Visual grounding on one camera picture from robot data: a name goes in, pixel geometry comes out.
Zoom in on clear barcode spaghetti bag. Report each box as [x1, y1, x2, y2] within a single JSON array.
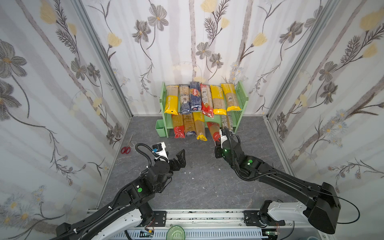
[[221, 114, 234, 133]]

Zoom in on blue gold Meli pasta bag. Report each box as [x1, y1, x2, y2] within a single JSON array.
[[183, 114, 196, 137]]

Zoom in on yellow Pastatime spaghetti bag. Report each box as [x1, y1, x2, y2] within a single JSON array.
[[210, 85, 227, 115]]

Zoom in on red white-label spaghetti bag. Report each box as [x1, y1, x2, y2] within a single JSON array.
[[200, 84, 214, 119]]

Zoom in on blue portrait spaghetti bag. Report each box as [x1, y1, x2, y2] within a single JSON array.
[[179, 85, 191, 115]]

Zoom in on blue Barilla spaghetti box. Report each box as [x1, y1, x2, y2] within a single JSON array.
[[190, 82, 202, 112]]

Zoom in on yellow label spaghetti bag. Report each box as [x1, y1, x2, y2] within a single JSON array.
[[165, 85, 179, 115]]

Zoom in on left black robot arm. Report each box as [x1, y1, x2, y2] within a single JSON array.
[[56, 143, 186, 240]]

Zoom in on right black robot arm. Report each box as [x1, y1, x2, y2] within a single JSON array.
[[215, 128, 342, 235]]

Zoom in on green two-tier shelf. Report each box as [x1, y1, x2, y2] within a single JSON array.
[[159, 82, 249, 138]]

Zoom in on small green cup bin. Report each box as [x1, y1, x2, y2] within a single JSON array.
[[155, 120, 167, 138]]

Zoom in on green round plastic lid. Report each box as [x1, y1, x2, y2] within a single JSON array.
[[166, 226, 186, 240]]

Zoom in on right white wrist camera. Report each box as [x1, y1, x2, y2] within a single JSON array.
[[220, 129, 228, 149]]

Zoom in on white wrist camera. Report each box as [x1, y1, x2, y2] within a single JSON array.
[[220, 129, 228, 149], [152, 142, 169, 163]]

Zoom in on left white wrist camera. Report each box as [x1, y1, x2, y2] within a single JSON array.
[[152, 142, 169, 163]]

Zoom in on red handled scissors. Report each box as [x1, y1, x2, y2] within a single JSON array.
[[120, 135, 133, 155]]

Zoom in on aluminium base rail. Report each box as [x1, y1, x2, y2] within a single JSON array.
[[125, 210, 333, 240]]

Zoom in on white slotted cable duct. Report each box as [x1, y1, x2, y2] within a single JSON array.
[[109, 229, 268, 240]]

